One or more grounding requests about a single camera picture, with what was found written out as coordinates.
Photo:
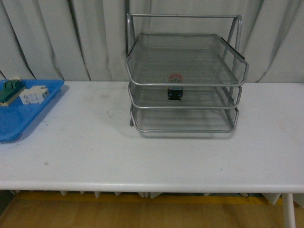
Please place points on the red emergency stop button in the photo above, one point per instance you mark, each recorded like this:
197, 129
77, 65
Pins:
175, 92

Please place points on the silver mesh three-tier rack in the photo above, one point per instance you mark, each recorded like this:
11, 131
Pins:
213, 73

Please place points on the white pleated curtain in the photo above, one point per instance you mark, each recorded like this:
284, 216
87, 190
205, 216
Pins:
84, 40

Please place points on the white circuit breaker module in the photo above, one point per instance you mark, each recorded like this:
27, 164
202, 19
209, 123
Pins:
35, 95

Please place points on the blue plastic tray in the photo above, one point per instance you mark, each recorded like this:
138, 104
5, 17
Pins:
15, 118

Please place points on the green terminal block component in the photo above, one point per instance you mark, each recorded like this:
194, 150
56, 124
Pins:
11, 91

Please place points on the white table leg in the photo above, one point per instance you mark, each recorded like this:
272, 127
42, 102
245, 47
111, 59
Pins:
288, 210

